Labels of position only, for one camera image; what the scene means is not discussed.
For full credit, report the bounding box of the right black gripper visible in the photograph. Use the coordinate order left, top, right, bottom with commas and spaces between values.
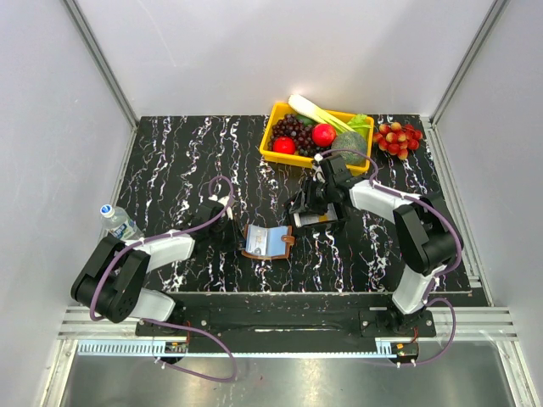
289, 176, 334, 218

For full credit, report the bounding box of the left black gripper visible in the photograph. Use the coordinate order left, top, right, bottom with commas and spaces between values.
209, 215, 250, 254

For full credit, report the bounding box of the black card box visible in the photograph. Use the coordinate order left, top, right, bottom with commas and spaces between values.
283, 196, 350, 232

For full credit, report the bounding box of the brown leather card holder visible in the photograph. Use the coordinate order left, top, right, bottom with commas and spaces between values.
241, 225, 295, 260

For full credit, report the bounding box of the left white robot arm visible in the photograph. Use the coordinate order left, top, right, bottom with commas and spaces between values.
70, 196, 238, 335

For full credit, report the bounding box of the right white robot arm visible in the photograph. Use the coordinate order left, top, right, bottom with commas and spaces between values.
290, 150, 463, 336

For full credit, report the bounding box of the red apple back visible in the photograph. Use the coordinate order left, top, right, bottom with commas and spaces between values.
311, 124, 337, 148

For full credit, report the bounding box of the red apple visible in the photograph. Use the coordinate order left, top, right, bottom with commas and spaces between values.
272, 137, 297, 155
311, 124, 337, 148

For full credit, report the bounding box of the green netted melon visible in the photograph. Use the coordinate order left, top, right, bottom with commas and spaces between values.
330, 131, 367, 166

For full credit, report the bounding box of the red apple front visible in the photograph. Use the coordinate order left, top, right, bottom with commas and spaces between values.
272, 137, 297, 155

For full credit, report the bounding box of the green cucumber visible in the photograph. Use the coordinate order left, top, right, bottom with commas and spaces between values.
296, 114, 316, 125

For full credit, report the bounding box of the dark purple grape bunch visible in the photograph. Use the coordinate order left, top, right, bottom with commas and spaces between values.
267, 114, 331, 158

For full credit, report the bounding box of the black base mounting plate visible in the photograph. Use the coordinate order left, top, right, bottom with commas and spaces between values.
135, 291, 438, 340

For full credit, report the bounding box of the white green leek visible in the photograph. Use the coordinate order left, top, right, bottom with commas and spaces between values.
288, 94, 353, 133

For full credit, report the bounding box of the yellow plastic basket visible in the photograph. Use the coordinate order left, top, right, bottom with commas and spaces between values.
259, 102, 375, 176

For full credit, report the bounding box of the red cherry cluster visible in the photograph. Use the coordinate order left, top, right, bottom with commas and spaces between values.
372, 121, 423, 160

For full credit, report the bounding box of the clear plastic water bottle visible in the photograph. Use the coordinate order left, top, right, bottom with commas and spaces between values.
100, 204, 144, 241

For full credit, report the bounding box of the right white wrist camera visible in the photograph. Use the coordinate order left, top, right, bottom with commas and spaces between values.
312, 153, 326, 183

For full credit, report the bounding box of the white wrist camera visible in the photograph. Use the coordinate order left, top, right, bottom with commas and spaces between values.
209, 194, 234, 213
312, 153, 326, 183

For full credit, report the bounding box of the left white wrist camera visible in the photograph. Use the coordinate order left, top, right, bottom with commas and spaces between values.
209, 194, 234, 213

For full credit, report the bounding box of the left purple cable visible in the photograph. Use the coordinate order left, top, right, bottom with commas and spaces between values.
88, 176, 238, 382

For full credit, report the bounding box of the purple cable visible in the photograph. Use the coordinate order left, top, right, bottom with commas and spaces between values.
316, 148, 464, 368
88, 176, 238, 382

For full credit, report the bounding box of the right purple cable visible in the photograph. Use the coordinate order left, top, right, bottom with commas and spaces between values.
316, 148, 464, 368

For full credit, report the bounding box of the aluminium frame rail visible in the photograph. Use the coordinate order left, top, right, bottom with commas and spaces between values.
58, 306, 518, 360

